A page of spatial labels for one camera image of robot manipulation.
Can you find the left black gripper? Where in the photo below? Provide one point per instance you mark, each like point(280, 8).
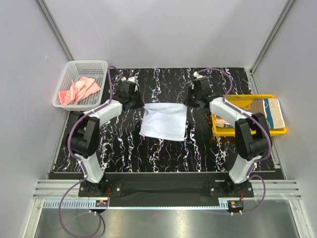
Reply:
point(139, 104)

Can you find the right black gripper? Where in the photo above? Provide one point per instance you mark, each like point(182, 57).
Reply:
point(187, 102)

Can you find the peach towel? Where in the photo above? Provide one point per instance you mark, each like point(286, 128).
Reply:
point(219, 122)

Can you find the light blue cloth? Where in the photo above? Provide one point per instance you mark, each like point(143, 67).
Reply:
point(165, 121)

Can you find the yellow cloth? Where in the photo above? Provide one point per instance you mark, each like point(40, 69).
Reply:
point(248, 103)

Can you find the pink striped cloth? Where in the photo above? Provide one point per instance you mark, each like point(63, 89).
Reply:
point(78, 91)

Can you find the teal beige Doraemon towel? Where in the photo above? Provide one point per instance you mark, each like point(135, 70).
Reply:
point(273, 113)

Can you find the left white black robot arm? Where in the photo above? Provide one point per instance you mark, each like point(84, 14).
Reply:
point(83, 134)

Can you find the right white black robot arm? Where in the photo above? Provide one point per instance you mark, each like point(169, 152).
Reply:
point(252, 136)

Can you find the yellow plastic tray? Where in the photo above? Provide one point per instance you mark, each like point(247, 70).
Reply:
point(223, 132)

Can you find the white plastic basket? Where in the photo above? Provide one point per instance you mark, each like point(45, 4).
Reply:
point(73, 71)

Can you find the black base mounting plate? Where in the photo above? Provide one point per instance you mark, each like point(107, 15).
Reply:
point(167, 190)

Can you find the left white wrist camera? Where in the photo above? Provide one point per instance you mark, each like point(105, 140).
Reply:
point(132, 79)

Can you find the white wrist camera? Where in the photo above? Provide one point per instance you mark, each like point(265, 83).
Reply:
point(196, 75)
point(132, 79)

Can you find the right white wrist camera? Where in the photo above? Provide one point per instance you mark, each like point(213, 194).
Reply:
point(196, 75)

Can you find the left aluminium frame post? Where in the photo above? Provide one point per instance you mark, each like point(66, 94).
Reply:
point(54, 28)

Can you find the aluminium frame post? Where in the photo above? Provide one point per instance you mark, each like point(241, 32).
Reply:
point(281, 19)
point(54, 28)

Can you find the aluminium front rail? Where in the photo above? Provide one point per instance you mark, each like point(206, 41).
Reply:
point(64, 193)

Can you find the right aluminium frame post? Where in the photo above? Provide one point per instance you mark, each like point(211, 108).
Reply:
point(281, 19)

